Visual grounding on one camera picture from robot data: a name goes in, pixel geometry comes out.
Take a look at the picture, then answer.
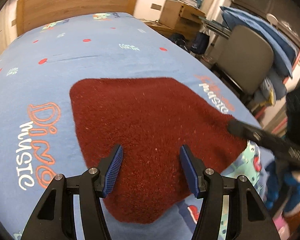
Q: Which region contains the dark red knit sweater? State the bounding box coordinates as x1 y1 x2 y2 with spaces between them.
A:
70 77 247 224

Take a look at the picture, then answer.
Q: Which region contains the blue folded blanket pile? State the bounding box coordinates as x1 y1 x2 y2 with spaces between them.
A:
219 5 299 106

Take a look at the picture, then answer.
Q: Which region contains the grey chair with black legs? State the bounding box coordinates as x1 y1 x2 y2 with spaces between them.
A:
211 25 274 102

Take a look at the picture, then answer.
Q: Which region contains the wooden bedside drawer cabinet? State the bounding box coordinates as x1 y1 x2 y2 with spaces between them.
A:
144 0 205 41

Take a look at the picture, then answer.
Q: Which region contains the wooden bed headboard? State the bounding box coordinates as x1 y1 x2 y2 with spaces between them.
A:
16 0 137 36

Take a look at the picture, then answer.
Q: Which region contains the black camera bag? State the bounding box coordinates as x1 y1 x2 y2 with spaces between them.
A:
168 33 190 53

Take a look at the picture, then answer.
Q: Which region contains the wall socket plate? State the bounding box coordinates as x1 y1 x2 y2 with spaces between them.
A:
151 3 162 11

